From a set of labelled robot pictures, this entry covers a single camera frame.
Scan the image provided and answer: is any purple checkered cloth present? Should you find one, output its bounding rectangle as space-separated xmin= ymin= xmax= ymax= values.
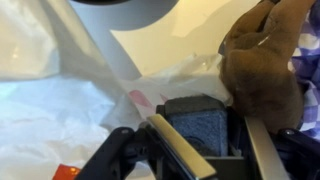
xmin=291 ymin=0 xmax=320 ymax=141

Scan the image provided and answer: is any grey foam block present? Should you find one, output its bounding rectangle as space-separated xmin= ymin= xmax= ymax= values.
xmin=164 ymin=96 xmax=228 ymax=157

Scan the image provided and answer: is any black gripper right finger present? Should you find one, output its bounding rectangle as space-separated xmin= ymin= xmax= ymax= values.
xmin=245 ymin=117 xmax=320 ymax=180

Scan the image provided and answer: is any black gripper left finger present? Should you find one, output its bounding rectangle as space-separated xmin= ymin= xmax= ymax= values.
xmin=75 ymin=114 xmax=218 ymax=180

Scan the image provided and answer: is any white plastic Target bag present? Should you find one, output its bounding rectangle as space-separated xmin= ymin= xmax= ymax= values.
xmin=0 ymin=0 xmax=231 ymax=180

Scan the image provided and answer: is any round white table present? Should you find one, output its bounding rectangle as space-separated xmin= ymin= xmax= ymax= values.
xmin=112 ymin=0 xmax=259 ymax=75

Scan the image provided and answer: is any brown plush toy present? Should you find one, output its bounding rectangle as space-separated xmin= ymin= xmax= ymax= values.
xmin=220 ymin=0 xmax=316 ymax=133

